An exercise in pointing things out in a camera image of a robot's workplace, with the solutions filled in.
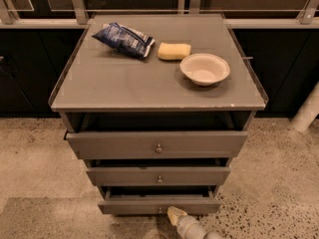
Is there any grey drawer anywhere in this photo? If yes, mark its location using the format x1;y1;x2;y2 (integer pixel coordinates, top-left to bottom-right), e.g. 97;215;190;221
87;163;230;186
98;186;220;215
66;130;247;159

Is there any grey bottom drawer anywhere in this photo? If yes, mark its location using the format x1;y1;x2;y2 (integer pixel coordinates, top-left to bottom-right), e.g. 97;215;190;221
98;186;220;215

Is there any blue chip bag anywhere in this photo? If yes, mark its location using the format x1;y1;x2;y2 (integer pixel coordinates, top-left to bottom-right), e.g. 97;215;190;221
93;22;155;60

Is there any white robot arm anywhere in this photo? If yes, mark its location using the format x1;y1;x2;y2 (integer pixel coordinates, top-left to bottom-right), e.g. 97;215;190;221
168;89;319;239

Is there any grey middle drawer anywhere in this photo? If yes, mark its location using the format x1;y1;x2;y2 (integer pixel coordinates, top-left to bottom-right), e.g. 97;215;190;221
87;163;230;186

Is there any grey top drawer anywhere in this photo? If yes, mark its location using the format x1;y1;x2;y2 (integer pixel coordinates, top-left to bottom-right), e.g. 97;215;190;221
66;130;247;159

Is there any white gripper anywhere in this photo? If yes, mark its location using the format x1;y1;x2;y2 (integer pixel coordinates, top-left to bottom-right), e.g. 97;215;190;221
166;206;208;239

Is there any metal railing frame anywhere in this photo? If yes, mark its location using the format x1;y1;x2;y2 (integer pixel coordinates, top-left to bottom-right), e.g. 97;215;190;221
0;0;319;29

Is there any grey drawer cabinet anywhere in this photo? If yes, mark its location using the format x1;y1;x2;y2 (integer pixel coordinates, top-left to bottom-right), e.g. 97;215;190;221
48;13;269;197

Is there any white paper bowl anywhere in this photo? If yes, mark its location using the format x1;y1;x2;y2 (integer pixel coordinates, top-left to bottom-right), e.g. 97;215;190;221
179;53;230;86

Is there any yellow sponge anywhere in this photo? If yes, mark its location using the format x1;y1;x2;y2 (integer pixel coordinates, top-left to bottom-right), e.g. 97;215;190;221
158;43;191;61

